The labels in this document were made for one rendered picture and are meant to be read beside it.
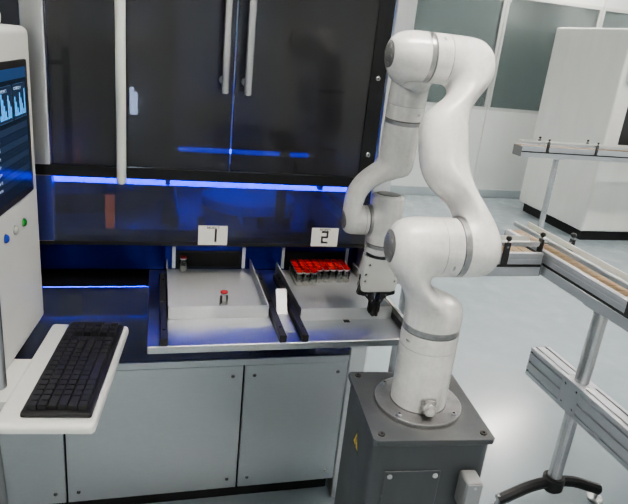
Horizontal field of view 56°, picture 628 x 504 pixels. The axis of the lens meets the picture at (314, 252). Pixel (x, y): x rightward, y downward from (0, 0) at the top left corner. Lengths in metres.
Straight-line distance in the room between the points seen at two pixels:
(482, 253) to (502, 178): 6.41
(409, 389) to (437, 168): 0.46
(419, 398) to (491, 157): 6.27
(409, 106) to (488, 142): 5.96
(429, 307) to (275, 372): 0.92
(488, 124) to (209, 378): 5.82
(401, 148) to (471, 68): 0.28
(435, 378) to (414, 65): 0.63
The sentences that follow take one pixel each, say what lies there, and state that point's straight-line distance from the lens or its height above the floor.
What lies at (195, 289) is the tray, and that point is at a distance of 1.74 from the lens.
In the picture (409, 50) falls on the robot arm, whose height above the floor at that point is 1.59.
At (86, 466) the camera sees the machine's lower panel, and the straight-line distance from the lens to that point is 2.16.
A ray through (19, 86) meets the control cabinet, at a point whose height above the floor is 1.42.
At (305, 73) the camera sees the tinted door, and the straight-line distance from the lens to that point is 1.73.
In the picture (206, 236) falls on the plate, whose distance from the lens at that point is 1.77.
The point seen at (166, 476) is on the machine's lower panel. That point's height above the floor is 0.16.
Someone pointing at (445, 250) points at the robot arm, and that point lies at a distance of 1.15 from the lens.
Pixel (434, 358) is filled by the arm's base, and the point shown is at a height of 1.01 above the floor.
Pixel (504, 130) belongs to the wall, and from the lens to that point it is 7.45.
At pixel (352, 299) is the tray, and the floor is 0.88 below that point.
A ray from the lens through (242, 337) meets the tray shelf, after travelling 1.50.
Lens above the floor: 1.59
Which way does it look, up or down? 20 degrees down
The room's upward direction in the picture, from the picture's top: 6 degrees clockwise
